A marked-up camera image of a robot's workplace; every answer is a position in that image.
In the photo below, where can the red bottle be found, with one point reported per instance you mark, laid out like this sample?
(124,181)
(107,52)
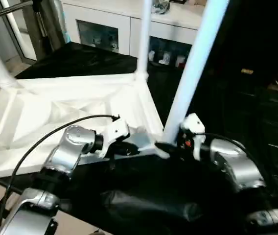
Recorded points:
(180,61)

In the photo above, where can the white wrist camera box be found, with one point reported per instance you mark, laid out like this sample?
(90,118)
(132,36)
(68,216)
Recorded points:
(195,129)
(115,132)

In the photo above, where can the white plastic table top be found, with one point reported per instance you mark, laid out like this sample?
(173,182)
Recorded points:
(56,107)

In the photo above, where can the black work mat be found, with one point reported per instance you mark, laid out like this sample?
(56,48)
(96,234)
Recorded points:
(217,196)

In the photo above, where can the small yellow label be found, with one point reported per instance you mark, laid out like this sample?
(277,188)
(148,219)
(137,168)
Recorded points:
(247,71)

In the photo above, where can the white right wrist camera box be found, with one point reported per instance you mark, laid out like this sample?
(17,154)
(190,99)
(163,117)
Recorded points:
(195,129)

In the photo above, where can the grey crumpled bundle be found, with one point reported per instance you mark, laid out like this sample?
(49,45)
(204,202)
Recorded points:
(161,6)

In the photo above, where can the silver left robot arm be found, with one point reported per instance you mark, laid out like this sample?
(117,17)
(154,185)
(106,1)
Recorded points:
(56,171)

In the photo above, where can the white glass-door cabinet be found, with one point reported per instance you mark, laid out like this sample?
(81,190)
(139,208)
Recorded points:
(104,24)

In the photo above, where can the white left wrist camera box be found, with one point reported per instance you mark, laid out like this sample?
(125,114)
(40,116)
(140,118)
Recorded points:
(115,132)

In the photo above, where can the grey metal rack frame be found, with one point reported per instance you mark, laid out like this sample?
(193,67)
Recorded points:
(11,24)

